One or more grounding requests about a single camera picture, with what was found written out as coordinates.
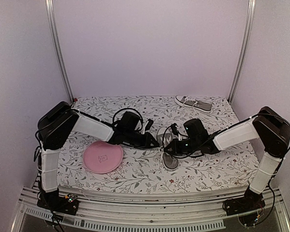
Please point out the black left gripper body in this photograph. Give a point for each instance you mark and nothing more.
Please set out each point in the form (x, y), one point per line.
(137, 141)

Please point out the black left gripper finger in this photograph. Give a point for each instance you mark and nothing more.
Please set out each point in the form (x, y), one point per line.
(153, 139)
(151, 145)

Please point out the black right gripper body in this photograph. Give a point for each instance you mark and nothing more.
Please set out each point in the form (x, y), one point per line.
(193, 146)

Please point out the grey sneaker with red sole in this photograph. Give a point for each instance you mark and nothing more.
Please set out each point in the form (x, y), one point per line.
(164, 136)

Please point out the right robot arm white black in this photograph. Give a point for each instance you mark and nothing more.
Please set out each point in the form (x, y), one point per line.
(266, 126)

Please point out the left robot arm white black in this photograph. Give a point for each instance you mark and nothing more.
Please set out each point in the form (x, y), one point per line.
(54, 129)

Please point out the pink plastic plate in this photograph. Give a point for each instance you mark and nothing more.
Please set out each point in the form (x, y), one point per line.
(101, 157)

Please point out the floral patterned table mat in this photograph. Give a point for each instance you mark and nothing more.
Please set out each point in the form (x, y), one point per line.
(142, 171)

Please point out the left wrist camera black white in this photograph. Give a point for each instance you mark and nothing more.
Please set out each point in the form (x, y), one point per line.
(147, 126)

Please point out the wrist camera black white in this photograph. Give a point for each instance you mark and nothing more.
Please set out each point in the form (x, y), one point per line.
(147, 126)
(175, 131)

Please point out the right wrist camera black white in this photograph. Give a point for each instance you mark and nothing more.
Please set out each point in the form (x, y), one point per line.
(175, 131)

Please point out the aluminium front rail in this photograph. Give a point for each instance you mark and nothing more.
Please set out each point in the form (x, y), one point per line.
(175, 212)

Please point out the right aluminium frame post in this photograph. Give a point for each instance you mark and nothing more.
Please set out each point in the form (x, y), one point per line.
(243, 50)

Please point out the aluminium frame post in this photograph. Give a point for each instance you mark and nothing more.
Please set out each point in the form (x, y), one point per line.
(55, 38)
(243, 50)

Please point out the left aluminium frame post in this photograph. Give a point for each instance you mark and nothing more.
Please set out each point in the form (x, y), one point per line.
(55, 38)

